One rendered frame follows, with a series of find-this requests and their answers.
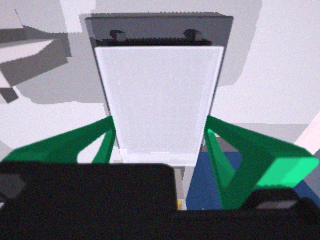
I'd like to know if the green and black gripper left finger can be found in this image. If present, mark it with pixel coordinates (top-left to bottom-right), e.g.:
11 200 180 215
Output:
1 115 116 163

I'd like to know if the blue bin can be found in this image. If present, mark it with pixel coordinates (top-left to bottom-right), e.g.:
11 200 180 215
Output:
185 152 320 210

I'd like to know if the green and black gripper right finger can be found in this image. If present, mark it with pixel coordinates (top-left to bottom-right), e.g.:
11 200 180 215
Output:
203 115 319 210

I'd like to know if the grey bench mat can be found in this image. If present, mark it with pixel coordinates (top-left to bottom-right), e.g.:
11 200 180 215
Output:
0 0 320 161

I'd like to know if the black assay plate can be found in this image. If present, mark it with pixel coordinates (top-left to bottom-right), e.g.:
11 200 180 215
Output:
108 41 212 46

